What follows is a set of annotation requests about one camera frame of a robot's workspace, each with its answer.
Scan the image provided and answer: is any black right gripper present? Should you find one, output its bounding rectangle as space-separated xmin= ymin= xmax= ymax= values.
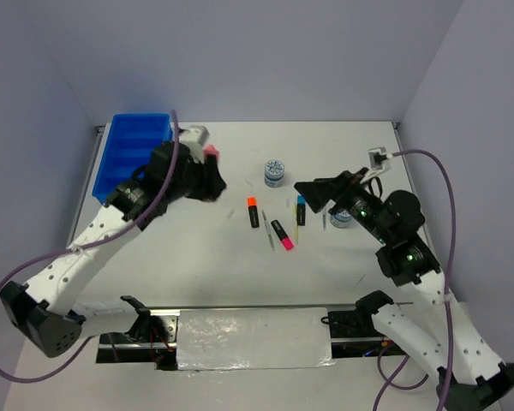
xmin=293 ymin=166 xmax=392 ymax=243

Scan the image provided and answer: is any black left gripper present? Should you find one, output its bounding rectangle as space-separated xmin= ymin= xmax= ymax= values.
xmin=164 ymin=152 xmax=226 ymax=203

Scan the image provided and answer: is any pink capped pencil tube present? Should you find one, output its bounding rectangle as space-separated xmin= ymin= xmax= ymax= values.
xmin=203 ymin=145 xmax=219 ymax=158

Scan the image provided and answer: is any blue paint jar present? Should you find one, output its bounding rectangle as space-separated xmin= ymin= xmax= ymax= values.
xmin=264 ymin=159 xmax=285 ymax=188
xmin=330 ymin=211 xmax=353 ymax=229

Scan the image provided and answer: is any green gel pen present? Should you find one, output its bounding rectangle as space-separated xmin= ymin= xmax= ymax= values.
xmin=261 ymin=210 xmax=275 ymax=251

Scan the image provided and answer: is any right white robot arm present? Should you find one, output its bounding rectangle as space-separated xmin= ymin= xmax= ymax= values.
xmin=295 ymin=171 xmax=514 ymax=410

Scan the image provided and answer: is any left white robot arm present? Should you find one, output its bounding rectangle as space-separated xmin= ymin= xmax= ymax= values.
xmin=0 ymin=141 xmax=226 ymax=358

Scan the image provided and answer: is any yellow thin pen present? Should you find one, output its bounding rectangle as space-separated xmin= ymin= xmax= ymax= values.
xmin=293 ymin=200 xmax=299 ymax=245

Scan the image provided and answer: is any blue capped black highlighter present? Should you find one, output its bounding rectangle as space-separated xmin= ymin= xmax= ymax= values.
xmin=296 ymin=194 xmax=306 ymax=226

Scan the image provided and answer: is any orange capped black highlighter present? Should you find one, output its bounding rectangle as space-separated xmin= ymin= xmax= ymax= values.
xmin=247 ymin=197 xmax=260 ymax=229

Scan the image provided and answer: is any pink capped black highlighter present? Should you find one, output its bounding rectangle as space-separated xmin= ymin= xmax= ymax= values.
xmin=271 ymin=219 xmax=294 ymax=251

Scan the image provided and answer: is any blue plastic compartment bin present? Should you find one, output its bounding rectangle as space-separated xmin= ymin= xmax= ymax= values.
xmin=93 ymin=113 xmax=172 ymax=205

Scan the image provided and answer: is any silver foil covered plate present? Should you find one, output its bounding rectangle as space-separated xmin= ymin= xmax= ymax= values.
xmin=176 ymin=307 xmax=334 ymax=371

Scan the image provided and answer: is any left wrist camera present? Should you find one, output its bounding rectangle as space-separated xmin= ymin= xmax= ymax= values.
xmin=179 ymin=125 xmax=209 ymax=148

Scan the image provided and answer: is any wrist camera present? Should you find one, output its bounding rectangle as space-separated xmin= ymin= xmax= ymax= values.
xmin=179 ymin=125 xmax=209 ymax=148
xmin=365 ymin=147 xmax=392 ymax=179

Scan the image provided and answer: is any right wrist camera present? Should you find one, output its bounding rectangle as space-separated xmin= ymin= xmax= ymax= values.
xmin=365 ymin=147 xmax=392 ymax=179

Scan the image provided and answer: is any black metal base rail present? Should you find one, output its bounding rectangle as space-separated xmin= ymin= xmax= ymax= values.
xmin=96 ymin=305 xmax=391 ymax=372

